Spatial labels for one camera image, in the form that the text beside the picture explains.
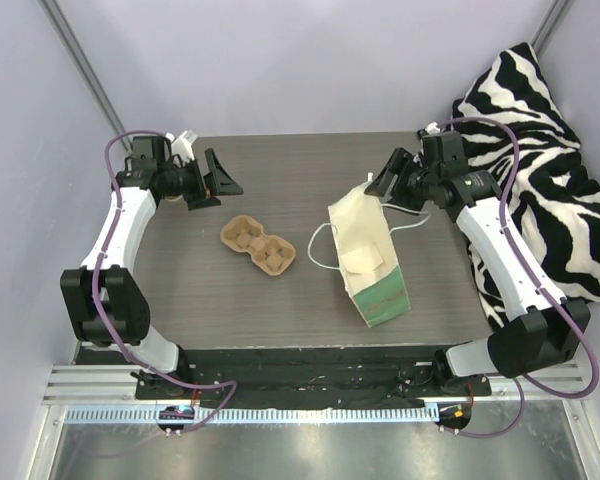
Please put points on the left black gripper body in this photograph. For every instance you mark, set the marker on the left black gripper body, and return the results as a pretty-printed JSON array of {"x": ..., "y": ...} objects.
[{"x": 201, "y": 181}]

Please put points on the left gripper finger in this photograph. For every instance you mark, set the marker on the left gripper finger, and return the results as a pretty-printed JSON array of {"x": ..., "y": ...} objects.
[
  {"x": 203, "y": 203},
  {"x": 217, "y": 180}
]

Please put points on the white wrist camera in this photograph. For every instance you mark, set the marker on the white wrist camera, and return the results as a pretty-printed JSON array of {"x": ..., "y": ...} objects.
[
  {"x": 182, "y": 147},
  {"x": 431, "y": 129}
]

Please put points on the green paper gift bag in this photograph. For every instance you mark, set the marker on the green paper gift bag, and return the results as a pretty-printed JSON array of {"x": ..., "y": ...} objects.
[{"x": 362, "y": 226}]

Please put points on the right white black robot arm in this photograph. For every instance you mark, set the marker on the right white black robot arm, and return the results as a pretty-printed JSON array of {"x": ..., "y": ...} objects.
[{"x": 544, "y": 327}]

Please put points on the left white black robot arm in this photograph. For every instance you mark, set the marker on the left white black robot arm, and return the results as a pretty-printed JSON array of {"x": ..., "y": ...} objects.
[{"x": 105, "y": 305}]

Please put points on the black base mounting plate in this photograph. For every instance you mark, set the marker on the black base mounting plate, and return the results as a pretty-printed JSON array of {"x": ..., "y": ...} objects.
[{"x": 356, "y": 377}]

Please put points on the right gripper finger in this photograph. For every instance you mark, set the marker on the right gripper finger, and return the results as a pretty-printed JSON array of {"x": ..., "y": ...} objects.
[
  {"x": 387, "y": 185},
  {"x": 398, "y": 166}
]

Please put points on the white slotted cable duct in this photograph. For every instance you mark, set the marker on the white slotted cable duct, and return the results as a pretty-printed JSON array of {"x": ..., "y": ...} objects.
[{"x": 174, "y": 414}]

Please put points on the brown paper coffee cup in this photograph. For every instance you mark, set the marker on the brown paper coffee cup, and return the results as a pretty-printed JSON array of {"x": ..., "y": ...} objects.
[{"x": 173, "y": 199}]

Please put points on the brown cardboard cup carrier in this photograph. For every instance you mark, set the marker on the brown cardboard cup carrier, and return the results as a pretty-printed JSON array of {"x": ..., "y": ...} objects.
[{"x": 270, "y": 253}]

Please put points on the aluminium frame rail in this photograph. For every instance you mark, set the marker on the aluminium frame rail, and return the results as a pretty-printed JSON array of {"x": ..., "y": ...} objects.
[{"x": 86, "y": 384}]

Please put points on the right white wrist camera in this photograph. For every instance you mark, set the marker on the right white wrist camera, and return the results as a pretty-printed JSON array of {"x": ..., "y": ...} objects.
[{"x": 431, "y": 129}]

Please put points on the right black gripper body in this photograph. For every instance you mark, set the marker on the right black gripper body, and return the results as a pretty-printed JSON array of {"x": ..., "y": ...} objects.
[{"x": 404, "y": 179}]

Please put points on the zebra print blanket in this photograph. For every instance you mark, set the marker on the zebra print blanket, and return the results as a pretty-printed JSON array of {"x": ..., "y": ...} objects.
[{"x": 509, "y": 120}]

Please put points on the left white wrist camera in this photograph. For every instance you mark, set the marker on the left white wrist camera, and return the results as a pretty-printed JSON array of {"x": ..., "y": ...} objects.
[{"x": 182, "y": 147}]

